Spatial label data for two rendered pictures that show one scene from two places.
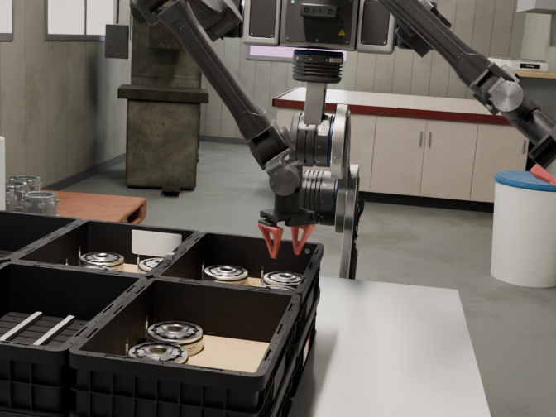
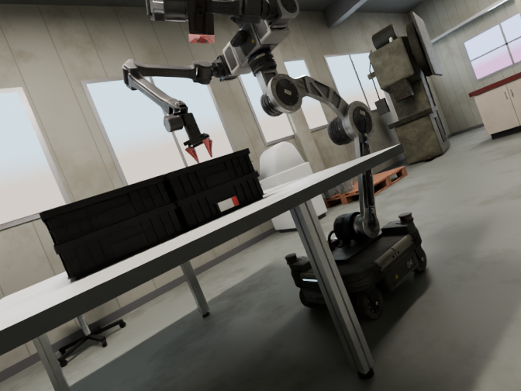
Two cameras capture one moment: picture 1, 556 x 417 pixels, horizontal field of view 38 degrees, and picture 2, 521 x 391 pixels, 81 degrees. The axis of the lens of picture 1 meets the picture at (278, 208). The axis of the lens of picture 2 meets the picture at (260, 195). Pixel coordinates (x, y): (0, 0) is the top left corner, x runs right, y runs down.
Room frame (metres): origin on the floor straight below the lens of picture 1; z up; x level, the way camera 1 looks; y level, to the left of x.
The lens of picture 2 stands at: (0.94, -1.10, 0.77)
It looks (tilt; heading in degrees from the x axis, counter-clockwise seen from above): 2 degrees down; 48
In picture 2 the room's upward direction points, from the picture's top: 22 degrees counter-clockwise
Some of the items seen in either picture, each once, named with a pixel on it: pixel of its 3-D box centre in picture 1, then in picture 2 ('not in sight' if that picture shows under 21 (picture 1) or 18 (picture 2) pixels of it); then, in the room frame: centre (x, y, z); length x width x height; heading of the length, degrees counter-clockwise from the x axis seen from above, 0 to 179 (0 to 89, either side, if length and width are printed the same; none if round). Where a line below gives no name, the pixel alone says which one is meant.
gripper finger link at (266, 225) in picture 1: (279, 236); (197, 151); (1.67, -0.01, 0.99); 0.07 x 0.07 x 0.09; 37
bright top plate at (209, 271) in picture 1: (226, 272); not in sight; (1.81, 0.11, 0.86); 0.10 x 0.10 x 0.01
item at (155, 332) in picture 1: (174, 332); not in sight; (1.42, 0.18, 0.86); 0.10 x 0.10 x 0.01
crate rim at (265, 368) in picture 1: (197, 326); (105, 201); (1.30, 0.12, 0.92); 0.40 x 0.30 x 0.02; 171
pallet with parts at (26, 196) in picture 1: (64, 206); (362, 181); (5.33, 1.44, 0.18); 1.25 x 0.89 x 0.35; 173
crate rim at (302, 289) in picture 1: (246, 263); (199, 171); (1.69, 0.06, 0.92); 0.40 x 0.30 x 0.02; 171
